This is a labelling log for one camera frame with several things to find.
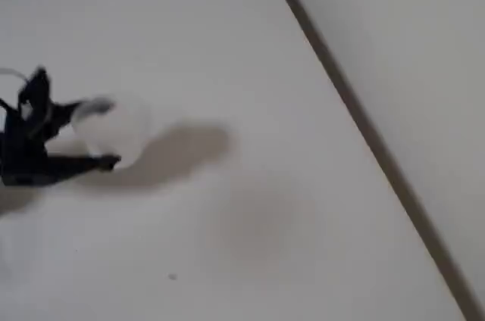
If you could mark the small clear plastic cup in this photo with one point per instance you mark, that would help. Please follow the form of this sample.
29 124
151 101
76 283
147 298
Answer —
115 131

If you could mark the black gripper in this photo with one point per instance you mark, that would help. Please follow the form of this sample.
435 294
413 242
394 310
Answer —
23 147

